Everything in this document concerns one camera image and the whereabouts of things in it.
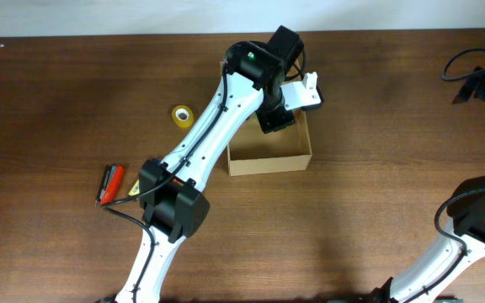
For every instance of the brown cardboard box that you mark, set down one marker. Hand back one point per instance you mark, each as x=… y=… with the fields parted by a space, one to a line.
x=252 y=152

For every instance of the yellow highlighter marker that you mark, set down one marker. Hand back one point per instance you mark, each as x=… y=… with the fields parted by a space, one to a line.
x=135 y=190

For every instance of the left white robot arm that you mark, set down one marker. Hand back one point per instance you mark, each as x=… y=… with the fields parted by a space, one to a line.
x=170 y=206

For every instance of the small yellow tape roll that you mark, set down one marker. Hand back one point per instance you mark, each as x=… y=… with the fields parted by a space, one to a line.
x=182 y=116

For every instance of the orange utility knife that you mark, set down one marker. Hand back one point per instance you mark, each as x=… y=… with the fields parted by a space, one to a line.
x=178 y=182

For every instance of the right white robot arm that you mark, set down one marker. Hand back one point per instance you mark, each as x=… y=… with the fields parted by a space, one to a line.
x=460 y=223

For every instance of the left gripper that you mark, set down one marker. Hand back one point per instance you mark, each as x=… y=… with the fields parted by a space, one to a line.
x=273 y=121

